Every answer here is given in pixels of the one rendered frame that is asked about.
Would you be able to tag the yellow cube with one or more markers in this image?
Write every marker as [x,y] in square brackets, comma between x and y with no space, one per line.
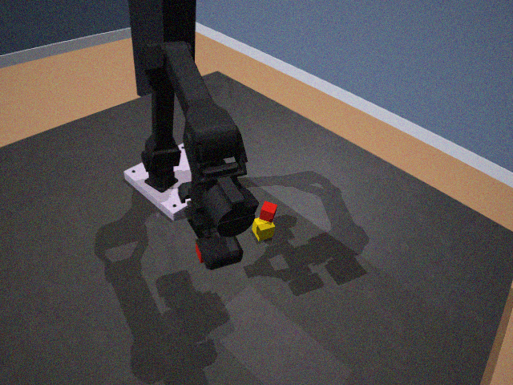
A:
[262,229]

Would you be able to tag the red cube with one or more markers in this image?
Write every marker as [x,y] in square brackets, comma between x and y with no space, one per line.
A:
[199,255]
[268,211]

